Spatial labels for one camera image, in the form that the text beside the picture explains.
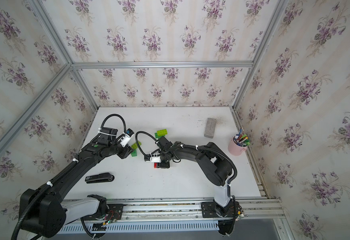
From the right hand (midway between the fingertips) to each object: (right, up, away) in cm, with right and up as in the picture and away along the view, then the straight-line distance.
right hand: (160, 161), depth 90 cm
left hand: (-17, +10, -7) cm, 21 cm away
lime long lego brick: (+1, +18, +1) cm, 18 cm away
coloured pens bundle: (+50, +14, 0) cm, 52 cm away
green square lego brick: (-17, +4, +2) cm, 17 cm away
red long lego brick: (-2, 0, -6) cm, 7 cm away
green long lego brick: (-2, +16, +1) cm, 16 cm away
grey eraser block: (+34, +20, +14) cm, 42 cm away
